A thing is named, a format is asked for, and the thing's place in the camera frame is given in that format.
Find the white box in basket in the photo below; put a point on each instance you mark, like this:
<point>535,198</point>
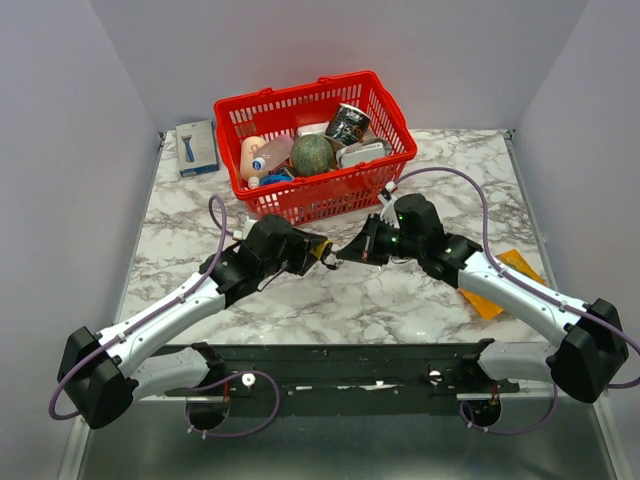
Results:
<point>312,129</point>

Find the yellow black padlock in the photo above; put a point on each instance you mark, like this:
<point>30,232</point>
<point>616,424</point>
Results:
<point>322,250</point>

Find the orange snack bag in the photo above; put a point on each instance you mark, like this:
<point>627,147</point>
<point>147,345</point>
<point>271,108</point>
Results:
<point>480,283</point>

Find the red plastic shopping basket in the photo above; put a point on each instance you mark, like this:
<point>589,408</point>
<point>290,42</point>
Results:
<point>270,113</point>

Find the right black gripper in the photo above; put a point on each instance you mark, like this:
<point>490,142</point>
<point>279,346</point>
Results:
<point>365,247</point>

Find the blue razor package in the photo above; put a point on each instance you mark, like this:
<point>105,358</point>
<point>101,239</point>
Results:
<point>196,148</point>

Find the pink lotion bottle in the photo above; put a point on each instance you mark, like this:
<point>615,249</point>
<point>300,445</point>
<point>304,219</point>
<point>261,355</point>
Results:
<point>260,157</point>

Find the black printed can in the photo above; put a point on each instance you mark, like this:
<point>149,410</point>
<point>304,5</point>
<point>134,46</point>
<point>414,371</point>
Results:
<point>348,125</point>

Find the blue object in basket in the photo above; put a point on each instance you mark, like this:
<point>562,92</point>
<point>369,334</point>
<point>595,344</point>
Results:
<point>280,176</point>

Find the green round melon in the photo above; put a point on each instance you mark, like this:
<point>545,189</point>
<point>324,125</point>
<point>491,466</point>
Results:
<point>311,155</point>

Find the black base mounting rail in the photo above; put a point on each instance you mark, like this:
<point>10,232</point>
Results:
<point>341,380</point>

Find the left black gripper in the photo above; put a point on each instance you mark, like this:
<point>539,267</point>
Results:
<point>302,244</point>

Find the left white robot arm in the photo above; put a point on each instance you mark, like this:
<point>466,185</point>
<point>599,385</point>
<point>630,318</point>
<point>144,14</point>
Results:
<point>103,373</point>

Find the silver key bunch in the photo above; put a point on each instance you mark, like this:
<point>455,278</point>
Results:
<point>331,262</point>

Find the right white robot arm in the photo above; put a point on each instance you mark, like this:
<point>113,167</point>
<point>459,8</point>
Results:
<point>583,351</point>

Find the silver tin container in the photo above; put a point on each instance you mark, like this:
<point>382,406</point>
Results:
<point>363,152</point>

